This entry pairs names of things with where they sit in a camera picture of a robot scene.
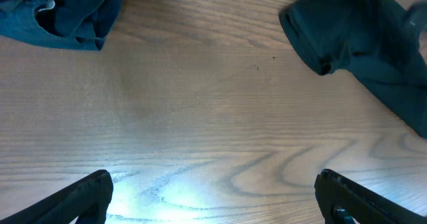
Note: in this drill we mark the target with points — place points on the black t-shirt with white logo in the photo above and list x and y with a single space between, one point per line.
377 41

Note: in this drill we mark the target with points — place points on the navy folded shirt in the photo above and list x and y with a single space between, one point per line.
61 24

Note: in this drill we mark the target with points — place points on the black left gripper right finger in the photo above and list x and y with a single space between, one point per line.
343 201

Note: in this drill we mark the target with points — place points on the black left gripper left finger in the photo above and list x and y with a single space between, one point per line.
85 202

